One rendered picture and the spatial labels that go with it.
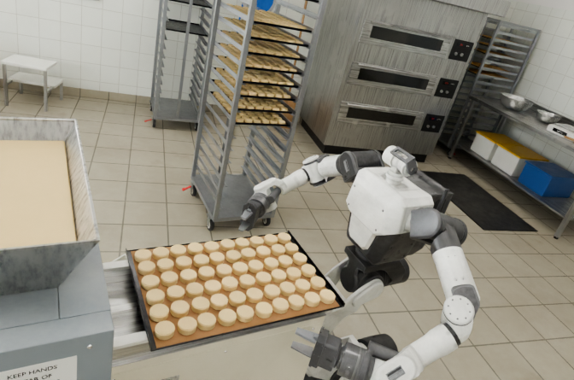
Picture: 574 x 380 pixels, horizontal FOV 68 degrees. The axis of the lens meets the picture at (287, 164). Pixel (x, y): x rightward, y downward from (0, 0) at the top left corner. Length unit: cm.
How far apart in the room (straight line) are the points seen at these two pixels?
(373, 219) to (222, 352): 64
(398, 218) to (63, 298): 98
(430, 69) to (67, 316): 466
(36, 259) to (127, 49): 449
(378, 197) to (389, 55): 345
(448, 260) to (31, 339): 104
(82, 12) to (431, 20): 369
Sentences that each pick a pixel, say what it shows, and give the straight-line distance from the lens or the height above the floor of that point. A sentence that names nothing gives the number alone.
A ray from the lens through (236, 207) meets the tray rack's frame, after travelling 320.
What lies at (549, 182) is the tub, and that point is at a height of 42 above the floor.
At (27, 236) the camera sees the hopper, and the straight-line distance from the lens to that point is 94.
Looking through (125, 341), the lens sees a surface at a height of 90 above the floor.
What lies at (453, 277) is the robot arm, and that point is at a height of 114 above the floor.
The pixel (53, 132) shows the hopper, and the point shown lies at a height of 128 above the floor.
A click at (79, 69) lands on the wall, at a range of 535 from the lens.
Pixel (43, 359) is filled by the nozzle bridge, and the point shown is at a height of 114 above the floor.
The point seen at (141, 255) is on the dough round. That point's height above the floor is 92.
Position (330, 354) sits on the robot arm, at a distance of 124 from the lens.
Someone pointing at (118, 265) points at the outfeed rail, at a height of 90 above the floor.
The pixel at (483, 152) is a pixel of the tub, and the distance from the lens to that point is 588.
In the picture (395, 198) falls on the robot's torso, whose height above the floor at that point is 122.
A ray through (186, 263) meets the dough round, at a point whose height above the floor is 92.
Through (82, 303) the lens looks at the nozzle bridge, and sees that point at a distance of 91.
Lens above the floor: 182
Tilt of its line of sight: 24 degrees down
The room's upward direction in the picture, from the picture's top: 14 degrees clockwise
